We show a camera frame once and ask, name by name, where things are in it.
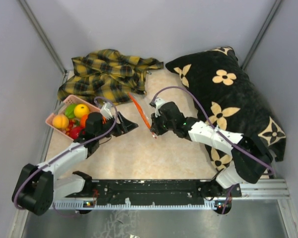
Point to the yellow toy fruit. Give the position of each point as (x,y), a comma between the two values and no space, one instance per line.
(80,110)

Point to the yellow-orange toy peach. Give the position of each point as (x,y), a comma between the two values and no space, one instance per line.
(60,121)

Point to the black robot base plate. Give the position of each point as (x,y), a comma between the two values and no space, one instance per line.
(148,192)

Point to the orange toy fruit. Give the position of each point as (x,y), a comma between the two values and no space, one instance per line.
(83,120)

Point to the clear orange-zipper zip bag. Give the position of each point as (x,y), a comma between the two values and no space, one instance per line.
(144,108)

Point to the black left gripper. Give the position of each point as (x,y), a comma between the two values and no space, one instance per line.
(124,127)

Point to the red toy fruit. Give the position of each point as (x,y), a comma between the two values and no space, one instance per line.
(75,132)

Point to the pink plastic basket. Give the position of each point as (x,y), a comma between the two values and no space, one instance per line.
(71,99)

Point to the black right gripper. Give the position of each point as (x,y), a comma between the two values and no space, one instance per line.
(155,127)

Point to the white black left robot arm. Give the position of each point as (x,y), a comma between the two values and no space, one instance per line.
(40,186)

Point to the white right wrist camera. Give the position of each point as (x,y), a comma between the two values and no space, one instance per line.
(157,103)

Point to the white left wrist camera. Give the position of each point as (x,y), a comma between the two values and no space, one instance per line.
(106,110)

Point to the black floral pillow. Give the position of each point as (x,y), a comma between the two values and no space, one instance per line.
(227,98)

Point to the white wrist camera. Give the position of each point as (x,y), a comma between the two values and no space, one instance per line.
(106,110)
(157,103)

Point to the green toy fruit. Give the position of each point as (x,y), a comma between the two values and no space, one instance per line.
(69,111)

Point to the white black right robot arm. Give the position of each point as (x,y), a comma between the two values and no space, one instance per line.
(250,157)

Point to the yellow plaid shirt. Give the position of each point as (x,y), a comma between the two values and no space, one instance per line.
(108,73)

